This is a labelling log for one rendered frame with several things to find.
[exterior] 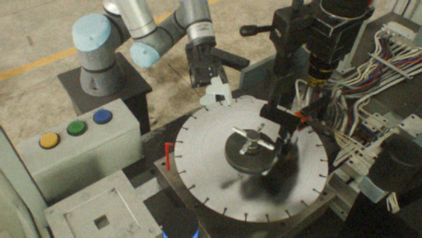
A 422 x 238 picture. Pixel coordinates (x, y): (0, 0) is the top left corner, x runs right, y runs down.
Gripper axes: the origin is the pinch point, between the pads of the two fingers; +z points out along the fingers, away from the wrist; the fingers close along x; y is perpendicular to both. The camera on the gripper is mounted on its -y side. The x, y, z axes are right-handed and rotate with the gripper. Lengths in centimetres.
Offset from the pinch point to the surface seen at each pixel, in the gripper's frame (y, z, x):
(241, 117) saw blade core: -1.0, 3.5, 9.6
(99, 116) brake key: 32.8, -4.8, 0.3
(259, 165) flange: 0.1, 15.3, 18.4
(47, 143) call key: 45.3, 0.2, 3.8
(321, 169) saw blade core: -12.4, 18.8, 19.1
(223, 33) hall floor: -51, -86, -161
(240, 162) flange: 3.9, 13.8, 17.6
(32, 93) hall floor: 88, -56, -139
